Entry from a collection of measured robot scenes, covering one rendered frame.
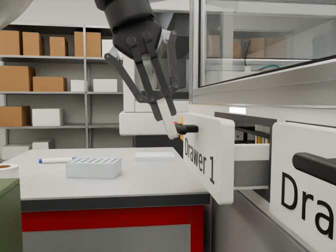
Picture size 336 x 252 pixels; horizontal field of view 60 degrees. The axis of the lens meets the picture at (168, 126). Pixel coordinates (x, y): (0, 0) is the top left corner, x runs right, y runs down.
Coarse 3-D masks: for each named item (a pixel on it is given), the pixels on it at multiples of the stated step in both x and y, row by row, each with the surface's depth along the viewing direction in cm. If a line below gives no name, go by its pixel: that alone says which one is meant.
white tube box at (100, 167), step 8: (72, 160) 77; (80, 160) 78; (88, 160) 78; (96, 160) 78; (104, 160) 78; (112, 160) 78; (120, 160) 80; (72, 168) 73; (80, 168) 73; (88, 168) 73; (96, 168) 73; (104, 168) 73; (112, 168) 72; (120, 168) 80; (72, 176) 74; (80, 176) 73; (88, 176) 73; (96, 176) 73; (104, 176) 73; (112, 176) 73
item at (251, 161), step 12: (240, 132) 64; (240, 144) 39; (252, 144) 39; (264, 144) 39; (240, 156) 39; (252, 156) 39; (264, 156) 39; (240, 168) 39; (252, 168) 39; (264, 168) 39; (240, 180) 39; (252, 180) 39; (264, 180) 39
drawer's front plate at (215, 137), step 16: (192, 112) 63; (208, 128) 43; (224, 128) 36; (192, 144) 55; (208, 144) 43; (224, 144) 36; (208, 160) 43; (224, 160) 37; (208, 176) 43; (224, 176) 37; (224, 192) 37
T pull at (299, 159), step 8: (304, 152) 23; (296, 160) 23; (304, 160) 21; (312, 160) 21; (320, 160) 20; (328, 160) 20; (296, 168) 23; (304, 168) 21; (312, 168) 20; (320, 168) 20; (328, 168) 19; (320, 176) 20; (328, 176) 19
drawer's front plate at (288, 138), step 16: (272, 128) 34; (288, 128) 31; (304, 128) 28; (320, 128) 25; (272, 144) 34; (288, 144) 31; (304, 144) 28; (320, 144) 25; (272, 160) 34; (288, 160) 31; (272, 176) 34; (304, 176) 28; (272, 192) 34; (288, 192) 31; (320, 192) 25; (272, 208) 34; (320, 208) 25; (288, 224) 31; (304, 224) 28; (320, 224) 25; (304, 240) 28; (320, 240) 25
